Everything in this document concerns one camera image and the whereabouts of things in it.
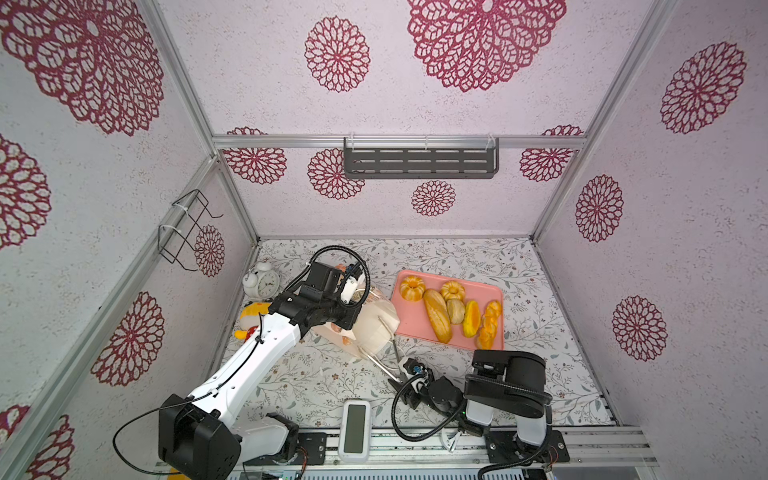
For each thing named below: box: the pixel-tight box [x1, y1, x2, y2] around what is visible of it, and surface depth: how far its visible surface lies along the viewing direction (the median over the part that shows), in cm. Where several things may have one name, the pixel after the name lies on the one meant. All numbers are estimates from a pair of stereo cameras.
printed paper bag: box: [312, 287, 401, 357], surface depth 95 cm
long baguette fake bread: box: [423, 289, 453, 344], surface depth 96 cm
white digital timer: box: [338, 399, 371, 464], surface depth 75 cm
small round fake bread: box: [446, 298, 466, 325], surface depth 94 cm
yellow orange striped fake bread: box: [476, 300, 503, 350], surface depth 94 cm
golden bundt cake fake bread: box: [440, 280, 466, 301], surface depth 102 cm
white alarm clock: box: [242, 261, 280, 301], surface depth 97 cm
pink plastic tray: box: [392, 270, 504, 351], surface depth 97 cm
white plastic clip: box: [440, 427, 462, 453], surface depth 76 cm
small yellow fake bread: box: [463, 300, 481, 338], surface depth 95 cm
